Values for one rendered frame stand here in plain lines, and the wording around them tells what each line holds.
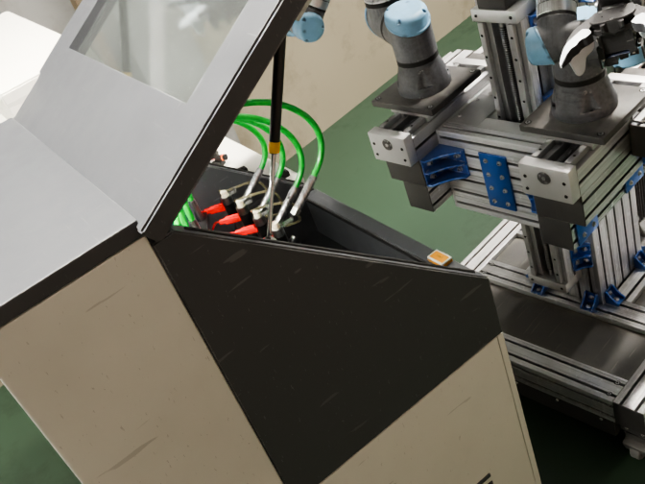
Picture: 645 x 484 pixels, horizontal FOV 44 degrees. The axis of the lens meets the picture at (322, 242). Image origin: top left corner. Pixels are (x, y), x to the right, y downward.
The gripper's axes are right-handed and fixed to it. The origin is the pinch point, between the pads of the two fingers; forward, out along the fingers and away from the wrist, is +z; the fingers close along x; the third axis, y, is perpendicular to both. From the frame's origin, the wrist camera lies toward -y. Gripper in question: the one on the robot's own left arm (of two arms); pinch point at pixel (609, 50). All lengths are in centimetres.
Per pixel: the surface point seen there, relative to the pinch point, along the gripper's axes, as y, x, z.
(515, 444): 96, 45, -2
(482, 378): 69, 44, 1
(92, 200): -15, 74, 35
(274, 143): -8, 49, 19
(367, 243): 47, 71, -26
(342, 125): 122, 189, -244
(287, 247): 8, 53, 25
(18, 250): -15, 80, 47
